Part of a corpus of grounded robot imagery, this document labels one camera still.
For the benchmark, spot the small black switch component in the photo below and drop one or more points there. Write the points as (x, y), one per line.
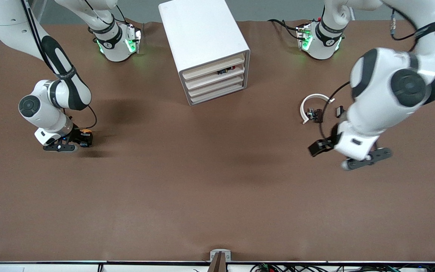
(340, 111)

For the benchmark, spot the brown button component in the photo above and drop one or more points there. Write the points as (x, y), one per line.
(317, 115)

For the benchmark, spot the dark button part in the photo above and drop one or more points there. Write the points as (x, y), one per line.
(223, 71)

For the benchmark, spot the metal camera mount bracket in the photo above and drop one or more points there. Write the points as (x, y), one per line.
(220, 264)

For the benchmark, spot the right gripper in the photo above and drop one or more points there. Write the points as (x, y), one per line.
(76, 136)

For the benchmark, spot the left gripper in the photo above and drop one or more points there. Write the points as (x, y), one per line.
(328, 142)

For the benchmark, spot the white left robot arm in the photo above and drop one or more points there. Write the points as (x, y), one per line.
(380, 68)

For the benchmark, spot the white table edge rail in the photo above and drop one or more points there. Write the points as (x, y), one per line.
(51, 267)

